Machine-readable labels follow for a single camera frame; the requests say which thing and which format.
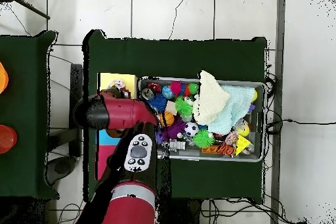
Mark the colourful patterned cloth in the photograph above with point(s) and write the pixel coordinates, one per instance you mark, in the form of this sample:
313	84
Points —
118	83

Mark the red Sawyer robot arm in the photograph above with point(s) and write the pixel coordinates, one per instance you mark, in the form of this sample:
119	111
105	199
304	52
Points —
123	113

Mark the wooden box with three holes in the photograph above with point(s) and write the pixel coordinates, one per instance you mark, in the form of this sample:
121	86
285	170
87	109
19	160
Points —
131	82

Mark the shallow mesh bin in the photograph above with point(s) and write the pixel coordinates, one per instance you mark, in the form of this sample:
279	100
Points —
257	140

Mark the orange toy basketball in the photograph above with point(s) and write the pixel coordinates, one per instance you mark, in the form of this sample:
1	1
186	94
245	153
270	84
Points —
168	119

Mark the blue spiky ball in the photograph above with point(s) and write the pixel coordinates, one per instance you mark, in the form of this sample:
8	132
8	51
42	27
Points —
158	101

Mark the green spiky toy with eyes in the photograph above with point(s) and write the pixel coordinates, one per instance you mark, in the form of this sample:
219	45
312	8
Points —
183	105

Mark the purple spiky ball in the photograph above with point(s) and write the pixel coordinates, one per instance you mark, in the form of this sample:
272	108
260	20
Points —
174	130

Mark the multicolour spiky caterpillar toy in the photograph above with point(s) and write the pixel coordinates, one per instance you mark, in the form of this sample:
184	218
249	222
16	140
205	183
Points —
176	88

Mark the black and white soccer ball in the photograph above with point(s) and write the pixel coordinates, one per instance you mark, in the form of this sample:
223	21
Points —
191	129

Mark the cream knitted cloth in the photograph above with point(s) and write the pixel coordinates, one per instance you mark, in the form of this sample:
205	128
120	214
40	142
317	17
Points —
210	100

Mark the dark green tablecloth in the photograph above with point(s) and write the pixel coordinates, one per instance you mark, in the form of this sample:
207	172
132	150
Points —
183	58
26	103

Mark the light blue knitted cloth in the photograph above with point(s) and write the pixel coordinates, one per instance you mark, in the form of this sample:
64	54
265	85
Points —
233	108

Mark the orange tiger plush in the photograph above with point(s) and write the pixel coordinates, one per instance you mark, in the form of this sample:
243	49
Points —
225	149

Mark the yellow cheese wedge toy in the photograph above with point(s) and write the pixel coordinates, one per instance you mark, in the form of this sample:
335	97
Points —
241	143

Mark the red plastic cup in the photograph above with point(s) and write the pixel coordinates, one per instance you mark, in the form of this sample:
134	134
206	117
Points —
6	140

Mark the black metal rod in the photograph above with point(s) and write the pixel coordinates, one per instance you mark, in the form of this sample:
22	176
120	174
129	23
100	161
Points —
34	11

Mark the orange plastic cup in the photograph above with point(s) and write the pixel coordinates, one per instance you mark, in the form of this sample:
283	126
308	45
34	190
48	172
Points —
3	78

